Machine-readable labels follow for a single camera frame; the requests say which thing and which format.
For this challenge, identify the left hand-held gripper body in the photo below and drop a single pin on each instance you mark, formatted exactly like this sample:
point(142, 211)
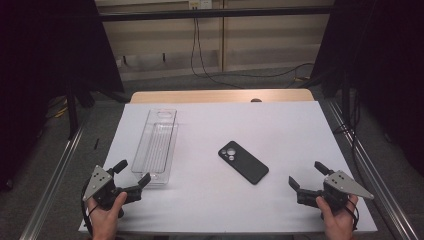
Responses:
point(100, 186)

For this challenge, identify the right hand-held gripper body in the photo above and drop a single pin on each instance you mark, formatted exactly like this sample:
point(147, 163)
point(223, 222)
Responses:
point(340, 185)

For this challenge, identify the clear plastic container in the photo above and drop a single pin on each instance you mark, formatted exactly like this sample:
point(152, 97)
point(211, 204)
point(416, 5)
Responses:
point(155, 150)

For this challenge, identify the black phone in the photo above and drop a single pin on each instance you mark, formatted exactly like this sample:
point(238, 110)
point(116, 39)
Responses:
point(245, 164)

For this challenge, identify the person's left hand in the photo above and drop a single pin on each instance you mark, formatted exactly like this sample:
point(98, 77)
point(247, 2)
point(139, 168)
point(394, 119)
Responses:
point(105, 221)

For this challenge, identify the person's right hand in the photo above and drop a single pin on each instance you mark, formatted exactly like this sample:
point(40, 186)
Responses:
point(338, 223)

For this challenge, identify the small black floor object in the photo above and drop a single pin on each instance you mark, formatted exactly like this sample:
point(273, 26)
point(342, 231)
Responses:
point(96, 143)

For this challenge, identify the white table sheet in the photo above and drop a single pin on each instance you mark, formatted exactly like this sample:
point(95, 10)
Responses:
point(233, 206)

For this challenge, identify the black metal stand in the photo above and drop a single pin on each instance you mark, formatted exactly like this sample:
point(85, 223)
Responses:
point(346, 100)

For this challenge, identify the dark round table grommet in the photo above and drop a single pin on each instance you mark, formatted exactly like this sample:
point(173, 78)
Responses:
point(256, 100)

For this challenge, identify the black curtain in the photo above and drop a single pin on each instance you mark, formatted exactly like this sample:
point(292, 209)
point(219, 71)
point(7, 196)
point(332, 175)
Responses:
point(40, 66)
point(386, 66)

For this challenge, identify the black horizontal bar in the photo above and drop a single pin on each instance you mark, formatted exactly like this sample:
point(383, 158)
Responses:
point(213, 13)

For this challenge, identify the aluminium rail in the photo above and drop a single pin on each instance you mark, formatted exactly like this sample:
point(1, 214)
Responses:
point(383, 190)
point(50, 193)

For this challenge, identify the wall power socket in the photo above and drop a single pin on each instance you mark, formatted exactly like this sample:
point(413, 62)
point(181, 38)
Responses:
point(200, 4)

